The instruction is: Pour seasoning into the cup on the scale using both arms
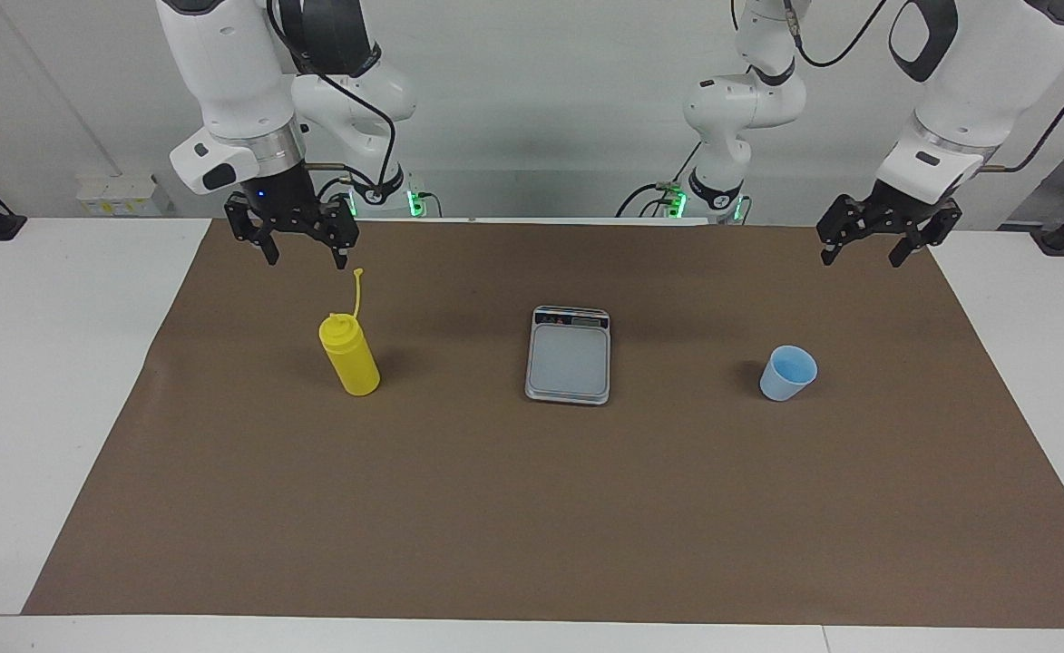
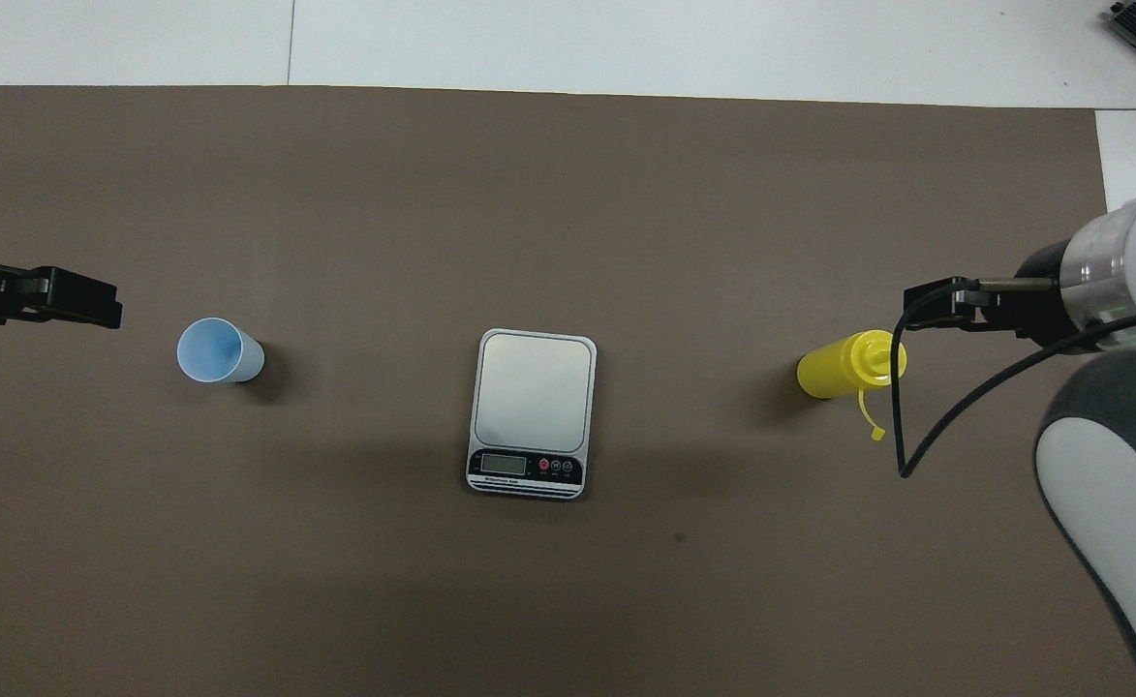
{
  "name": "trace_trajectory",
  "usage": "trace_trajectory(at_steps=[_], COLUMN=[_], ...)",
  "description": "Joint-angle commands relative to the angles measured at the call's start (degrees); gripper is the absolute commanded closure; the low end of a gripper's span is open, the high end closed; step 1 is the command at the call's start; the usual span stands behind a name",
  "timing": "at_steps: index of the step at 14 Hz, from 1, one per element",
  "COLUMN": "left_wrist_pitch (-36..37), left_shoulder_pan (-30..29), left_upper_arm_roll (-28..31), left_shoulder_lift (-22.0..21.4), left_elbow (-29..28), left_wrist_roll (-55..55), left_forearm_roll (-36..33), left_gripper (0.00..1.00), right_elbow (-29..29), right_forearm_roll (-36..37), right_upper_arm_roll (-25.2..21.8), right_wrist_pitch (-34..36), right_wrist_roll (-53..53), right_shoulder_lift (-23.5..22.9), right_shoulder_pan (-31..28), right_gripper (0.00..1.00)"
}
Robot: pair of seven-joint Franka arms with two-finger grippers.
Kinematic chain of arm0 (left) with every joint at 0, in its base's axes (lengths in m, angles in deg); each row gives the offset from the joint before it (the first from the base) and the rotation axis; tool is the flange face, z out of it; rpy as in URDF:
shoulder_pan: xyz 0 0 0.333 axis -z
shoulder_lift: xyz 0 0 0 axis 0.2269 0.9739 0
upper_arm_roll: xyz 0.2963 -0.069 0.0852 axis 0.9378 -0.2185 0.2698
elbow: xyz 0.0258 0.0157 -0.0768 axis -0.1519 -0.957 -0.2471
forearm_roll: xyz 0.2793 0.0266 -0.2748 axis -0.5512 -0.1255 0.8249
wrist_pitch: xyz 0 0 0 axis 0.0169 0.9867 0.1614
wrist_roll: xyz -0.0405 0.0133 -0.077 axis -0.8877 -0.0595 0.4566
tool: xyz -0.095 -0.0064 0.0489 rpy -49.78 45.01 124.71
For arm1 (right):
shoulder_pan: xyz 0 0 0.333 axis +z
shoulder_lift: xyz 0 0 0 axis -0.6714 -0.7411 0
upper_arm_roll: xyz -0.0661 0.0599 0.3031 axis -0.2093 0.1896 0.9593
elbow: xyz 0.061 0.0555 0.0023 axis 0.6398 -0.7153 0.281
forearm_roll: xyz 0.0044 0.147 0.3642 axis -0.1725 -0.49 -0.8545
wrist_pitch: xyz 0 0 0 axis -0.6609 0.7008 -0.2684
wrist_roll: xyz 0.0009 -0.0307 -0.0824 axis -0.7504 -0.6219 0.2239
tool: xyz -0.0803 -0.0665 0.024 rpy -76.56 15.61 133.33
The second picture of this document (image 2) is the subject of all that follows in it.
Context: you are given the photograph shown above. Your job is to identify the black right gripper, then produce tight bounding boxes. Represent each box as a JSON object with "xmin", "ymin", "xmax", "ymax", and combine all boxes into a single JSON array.
[{"xmin": 904, "ymin": 240, "xmax": 1088, "ymax": 350}]

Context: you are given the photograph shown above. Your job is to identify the light blue paper cup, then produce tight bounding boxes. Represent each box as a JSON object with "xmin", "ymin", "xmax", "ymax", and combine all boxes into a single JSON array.
[{"xmin": 176, "ymin": 317, "xmax": 266, "ymax": 385}]

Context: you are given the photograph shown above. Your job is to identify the yellow squeeze seasoning bottle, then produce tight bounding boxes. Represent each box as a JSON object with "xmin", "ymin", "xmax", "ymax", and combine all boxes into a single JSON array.
[{"xmin": 796, "ymin": 329, "xmax": 909, "ymax": 442}]

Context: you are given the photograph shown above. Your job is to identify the silver digital kitchen scale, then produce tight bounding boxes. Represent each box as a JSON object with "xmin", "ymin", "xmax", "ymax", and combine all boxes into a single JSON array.
[{"xmin": 465, "ymin": 328, "xmax": 599, "ymax": 501}]

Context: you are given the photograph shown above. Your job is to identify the brown table mat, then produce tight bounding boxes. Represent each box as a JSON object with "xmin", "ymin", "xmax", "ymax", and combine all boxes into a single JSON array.
[{"xmin": 0, "ymin": 85, "xmax": 1136, "ymax": 697}]

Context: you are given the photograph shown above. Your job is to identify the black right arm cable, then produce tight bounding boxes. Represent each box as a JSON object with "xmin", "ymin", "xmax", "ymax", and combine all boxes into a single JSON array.
[{"xmin": 890, "ymin": 279, "xmax": 1136, "ymax": 479}]

